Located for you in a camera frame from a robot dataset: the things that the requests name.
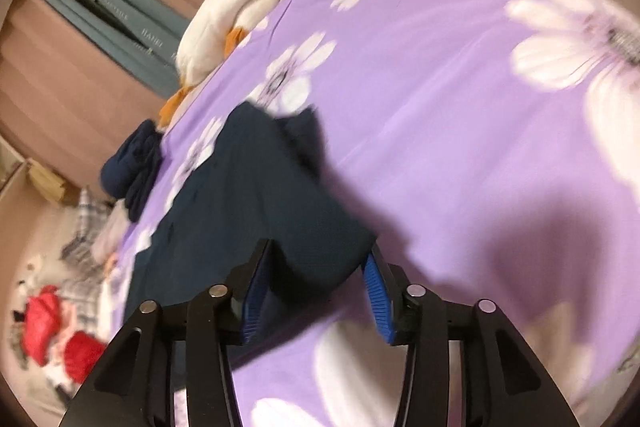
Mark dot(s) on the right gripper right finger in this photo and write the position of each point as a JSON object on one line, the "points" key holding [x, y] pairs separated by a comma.
{"points": [[503, 383]]}

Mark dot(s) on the folded navy clothes stack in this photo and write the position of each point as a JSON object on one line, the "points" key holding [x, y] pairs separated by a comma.
{"points": [[131, 172]]}

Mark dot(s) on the white duck plush toy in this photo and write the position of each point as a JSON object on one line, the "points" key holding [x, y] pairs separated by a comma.
{"points": [[216, 30]]}

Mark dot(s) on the yellow tassel fringe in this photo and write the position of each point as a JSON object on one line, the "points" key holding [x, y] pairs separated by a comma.
{"points": [[52, 186]]}

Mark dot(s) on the teal printed curtain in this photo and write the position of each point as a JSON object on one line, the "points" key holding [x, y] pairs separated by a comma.
{"points": [[141, 36]]}

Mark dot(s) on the dark navy large garment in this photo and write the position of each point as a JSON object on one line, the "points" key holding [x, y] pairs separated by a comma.
{"points": [[263, 181]]}

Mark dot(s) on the red puffer jacket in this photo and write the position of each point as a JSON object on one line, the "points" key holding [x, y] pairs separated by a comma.
{"points": [[80, 354], [43, 318]]}

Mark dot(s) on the pinkish quilted blanket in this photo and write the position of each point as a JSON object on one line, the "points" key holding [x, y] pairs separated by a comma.
{"points": [[110, 237]]}

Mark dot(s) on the purple floral bed sheet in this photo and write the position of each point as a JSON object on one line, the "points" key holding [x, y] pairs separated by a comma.
{"points": [[491, 146]]}

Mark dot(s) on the grey plaid pillow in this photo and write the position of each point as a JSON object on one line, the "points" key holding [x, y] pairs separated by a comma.
{"points": [[83, 288]]}

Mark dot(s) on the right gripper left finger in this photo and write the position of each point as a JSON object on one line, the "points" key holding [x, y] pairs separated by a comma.
{"points": [[130, 385]]}

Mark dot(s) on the pink curtain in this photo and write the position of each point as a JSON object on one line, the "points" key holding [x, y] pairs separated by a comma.
{"points": [[64, 102]]}

